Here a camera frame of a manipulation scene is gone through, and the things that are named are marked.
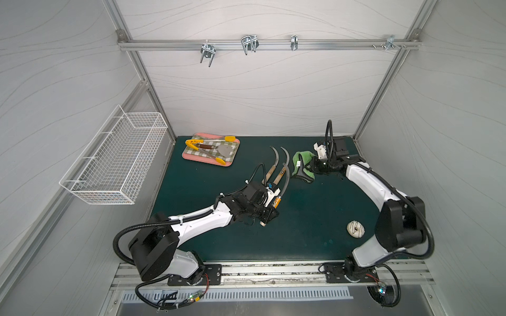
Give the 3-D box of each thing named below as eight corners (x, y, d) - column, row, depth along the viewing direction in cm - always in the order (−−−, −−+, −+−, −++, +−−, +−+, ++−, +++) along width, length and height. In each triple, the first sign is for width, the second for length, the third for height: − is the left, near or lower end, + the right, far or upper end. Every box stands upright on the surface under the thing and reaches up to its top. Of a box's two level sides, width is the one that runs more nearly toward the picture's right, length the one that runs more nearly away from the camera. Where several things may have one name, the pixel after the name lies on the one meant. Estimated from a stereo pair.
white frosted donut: (349, 237, 85) (352, 235, 82) (344, 222, 89) (347, 220, 87) (363, 237, 85) (366, 235, 82) (358, 222, 89) (361, 220, 87)
